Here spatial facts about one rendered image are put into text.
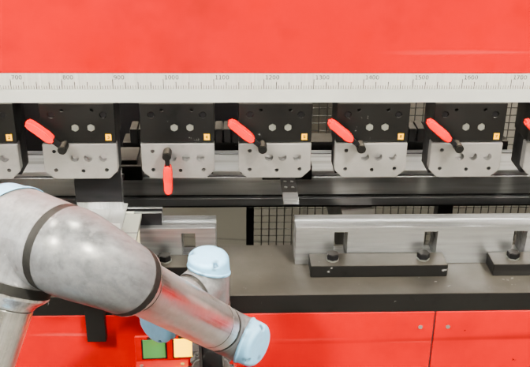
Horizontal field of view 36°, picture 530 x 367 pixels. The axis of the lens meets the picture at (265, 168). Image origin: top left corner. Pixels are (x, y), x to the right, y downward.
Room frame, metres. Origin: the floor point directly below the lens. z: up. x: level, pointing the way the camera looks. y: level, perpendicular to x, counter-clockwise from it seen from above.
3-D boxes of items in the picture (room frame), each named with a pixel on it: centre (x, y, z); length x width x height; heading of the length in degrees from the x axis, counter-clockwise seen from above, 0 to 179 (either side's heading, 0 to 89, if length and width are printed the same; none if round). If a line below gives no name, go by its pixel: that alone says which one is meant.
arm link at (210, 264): (1.23, 0.10, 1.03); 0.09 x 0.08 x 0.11; 146
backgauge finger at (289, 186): (1.73, -0.05, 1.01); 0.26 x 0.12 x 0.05; 2
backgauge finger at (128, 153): (1.71, 0.35, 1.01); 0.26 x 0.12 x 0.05; 2
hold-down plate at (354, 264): (1.52, -0.25, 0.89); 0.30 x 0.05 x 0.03; 92
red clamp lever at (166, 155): (1.49, 0.20, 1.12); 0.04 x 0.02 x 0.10; 2
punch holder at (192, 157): (1.56, 0.18, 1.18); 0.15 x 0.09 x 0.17; 92
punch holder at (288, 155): (1.57, -0.02, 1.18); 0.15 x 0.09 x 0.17; 92
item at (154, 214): (1.55, 0.32, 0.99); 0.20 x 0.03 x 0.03; 92
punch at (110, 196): (1.55, 0.36, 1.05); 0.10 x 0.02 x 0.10; 92
